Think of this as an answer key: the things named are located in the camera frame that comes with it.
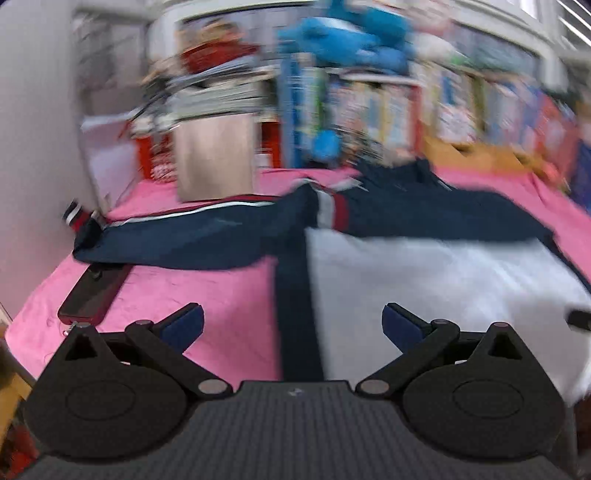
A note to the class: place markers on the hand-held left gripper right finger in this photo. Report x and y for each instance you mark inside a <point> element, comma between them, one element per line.
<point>398,325</point>

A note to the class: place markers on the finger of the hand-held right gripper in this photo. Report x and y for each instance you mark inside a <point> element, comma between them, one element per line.
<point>581,320</point>

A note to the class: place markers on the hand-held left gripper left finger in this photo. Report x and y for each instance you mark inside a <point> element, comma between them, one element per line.
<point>184,325</point>

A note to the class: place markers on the navy and white jacket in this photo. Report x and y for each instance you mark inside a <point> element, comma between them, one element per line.
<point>415,286</point>

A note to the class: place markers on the pink bunny print blanket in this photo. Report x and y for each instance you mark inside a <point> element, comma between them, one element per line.
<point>207,295</point>

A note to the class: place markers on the red plastic crate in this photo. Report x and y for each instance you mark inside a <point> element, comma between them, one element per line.
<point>152,157</point>

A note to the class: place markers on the wooden drawer box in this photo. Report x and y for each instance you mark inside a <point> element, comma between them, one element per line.
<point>475,154</point>

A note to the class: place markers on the blue plush ball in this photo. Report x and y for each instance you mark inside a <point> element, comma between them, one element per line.
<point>328,145</point>

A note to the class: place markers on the row of colourful books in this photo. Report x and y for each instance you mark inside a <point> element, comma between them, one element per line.
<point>461,106</point>

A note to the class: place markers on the stack of papers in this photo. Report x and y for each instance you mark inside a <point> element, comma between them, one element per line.
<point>207,97</point>

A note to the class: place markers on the blue plush toy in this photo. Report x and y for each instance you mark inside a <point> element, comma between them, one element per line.
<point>341,32</point>

